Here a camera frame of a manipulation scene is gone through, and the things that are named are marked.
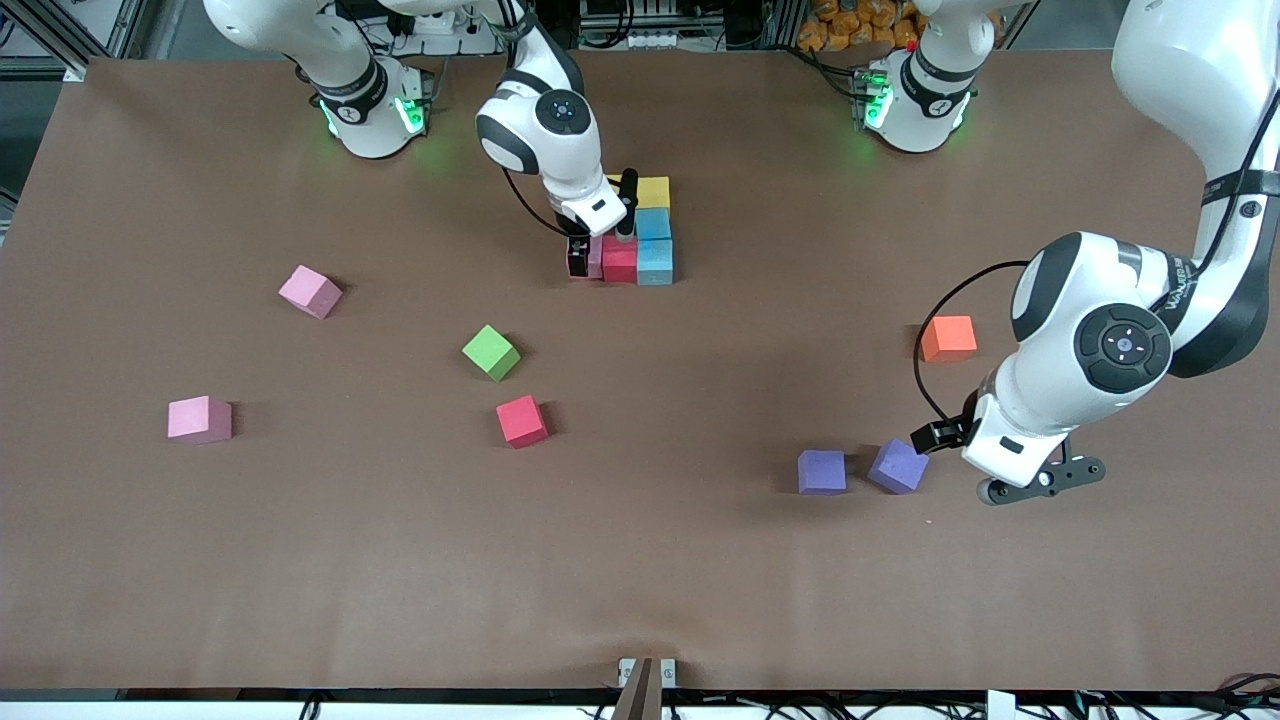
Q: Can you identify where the orange foam cube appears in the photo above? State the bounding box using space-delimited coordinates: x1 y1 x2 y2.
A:
919 315 979 363

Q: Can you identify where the orange yellow bag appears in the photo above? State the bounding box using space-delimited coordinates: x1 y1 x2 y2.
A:
798 0 926 53

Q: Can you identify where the green foam cube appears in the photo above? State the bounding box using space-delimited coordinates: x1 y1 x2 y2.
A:
461 323 522 383

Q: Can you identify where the silver mounting bracket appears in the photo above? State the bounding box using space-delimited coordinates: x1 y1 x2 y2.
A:
618 657 677 691

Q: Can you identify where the white power strip with plugs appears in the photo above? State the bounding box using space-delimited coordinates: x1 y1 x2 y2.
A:
385 0 503 57

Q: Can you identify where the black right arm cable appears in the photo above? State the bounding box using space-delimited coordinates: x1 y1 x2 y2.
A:
500 165 566 236

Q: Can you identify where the aluminium frame post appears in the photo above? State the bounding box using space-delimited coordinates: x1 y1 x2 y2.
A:
0 0 151 83

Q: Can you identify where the brown paper table cover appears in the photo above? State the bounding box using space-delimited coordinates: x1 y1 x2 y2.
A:
0 48 1280 693

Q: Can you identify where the purple foam cube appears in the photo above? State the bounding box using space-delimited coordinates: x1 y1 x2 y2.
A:
867 437 931 496
797 449 848 496

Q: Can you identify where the grey camera pole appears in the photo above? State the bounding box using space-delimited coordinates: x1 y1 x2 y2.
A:
610 657 663 720

